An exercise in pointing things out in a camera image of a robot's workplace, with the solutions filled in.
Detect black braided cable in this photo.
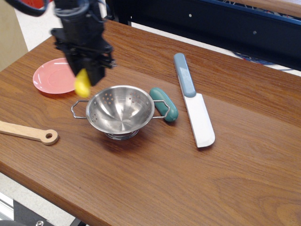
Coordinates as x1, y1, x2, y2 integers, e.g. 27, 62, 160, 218
4, 0, 50, 17

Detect beige cabinet side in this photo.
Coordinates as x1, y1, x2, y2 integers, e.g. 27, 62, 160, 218
0, 0, 28, 70

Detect blue handled white spatula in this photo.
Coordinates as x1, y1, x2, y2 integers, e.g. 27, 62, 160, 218
174, 53, 215, 148

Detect wooden spoon handle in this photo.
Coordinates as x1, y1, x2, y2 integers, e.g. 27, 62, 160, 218
0, 121, 59, 145

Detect small steel colander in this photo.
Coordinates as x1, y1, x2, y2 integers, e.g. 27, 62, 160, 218
71, 85, 165, 140

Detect blue cables behind frame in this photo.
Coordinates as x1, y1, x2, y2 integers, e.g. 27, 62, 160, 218
232, 51, 301, 73

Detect red crate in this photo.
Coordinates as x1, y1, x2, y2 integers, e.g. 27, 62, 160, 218
21, 0, 45, 8

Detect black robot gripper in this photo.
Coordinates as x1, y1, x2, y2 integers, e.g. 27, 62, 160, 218
51, 8, 116, 86

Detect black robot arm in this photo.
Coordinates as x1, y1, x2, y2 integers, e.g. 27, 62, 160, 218
51, 0, 116, 86

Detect green toy pickle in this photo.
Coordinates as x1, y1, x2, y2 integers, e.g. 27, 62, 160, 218
149, 87, 179, 122

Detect black metal base with screw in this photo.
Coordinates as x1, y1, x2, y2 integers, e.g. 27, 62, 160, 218
0, 193, 86, 226

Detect yellow toy banana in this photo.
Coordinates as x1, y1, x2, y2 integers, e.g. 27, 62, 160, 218
74, 68, 91, 98

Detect pink plastic plate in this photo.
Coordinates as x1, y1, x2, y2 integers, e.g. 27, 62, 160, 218
32, 58, 75, 94

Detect dark blue metal frame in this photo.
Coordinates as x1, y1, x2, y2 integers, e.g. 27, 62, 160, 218
107, 0, 301, 70

